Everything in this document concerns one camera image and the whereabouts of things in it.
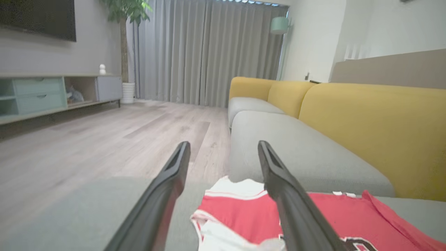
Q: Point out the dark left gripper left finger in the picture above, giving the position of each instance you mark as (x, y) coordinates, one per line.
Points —
(156, 209)

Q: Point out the green indoor tree plant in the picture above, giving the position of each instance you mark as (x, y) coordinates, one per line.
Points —
(124, 42)

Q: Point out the small wall socket fixture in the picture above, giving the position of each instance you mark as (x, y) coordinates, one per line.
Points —
(307, 76)

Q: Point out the yellow sofa end armrest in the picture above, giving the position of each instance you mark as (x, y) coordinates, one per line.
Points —
(249, 87)

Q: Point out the small toy in cabinet shelf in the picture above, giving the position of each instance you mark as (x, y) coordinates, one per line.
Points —
(75, 96)

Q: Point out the white ribbed plant pot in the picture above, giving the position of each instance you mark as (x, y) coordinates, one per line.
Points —
(128, 93)

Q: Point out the black wall television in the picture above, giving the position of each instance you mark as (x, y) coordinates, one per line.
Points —
(35, 17)

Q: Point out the narrow yellow sofa backrest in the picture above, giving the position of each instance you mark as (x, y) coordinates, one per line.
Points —
(287, 96)

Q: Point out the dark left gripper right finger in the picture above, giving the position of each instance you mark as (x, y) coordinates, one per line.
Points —
(296, 216)

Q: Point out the short grey sofa seat cushion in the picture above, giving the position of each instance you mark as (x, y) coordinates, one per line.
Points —
(247, 104)

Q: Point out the red bulls 23 jersey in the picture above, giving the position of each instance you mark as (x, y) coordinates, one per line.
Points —
(244, 216)

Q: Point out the mint green floor lamp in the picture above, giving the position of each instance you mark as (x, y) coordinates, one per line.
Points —
(279, 25)

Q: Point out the small white figurine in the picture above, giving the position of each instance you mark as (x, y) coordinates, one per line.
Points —
(102, 69)

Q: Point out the mint and grey tv cabinet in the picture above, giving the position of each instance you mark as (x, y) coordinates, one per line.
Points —
(38, 97)

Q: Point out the grey pleated curtain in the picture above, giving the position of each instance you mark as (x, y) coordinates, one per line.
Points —
(209, 52)

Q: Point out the white slatted wall vent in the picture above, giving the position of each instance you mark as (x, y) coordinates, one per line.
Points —
(355, 51)

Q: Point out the long grey sofa seat cushion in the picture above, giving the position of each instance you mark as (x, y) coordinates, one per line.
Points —
(306, 153)

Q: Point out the large grey sofa ottoman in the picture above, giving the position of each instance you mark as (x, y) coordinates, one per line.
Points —
(69, 216)

